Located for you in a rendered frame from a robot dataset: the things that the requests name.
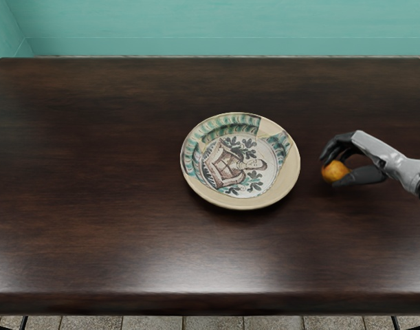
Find cream plate with painted pattern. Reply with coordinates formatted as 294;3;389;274
179;112;302;210

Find small orange fruit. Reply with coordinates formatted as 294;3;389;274
321;159;351;184

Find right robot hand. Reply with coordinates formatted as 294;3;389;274
319;130;420;195

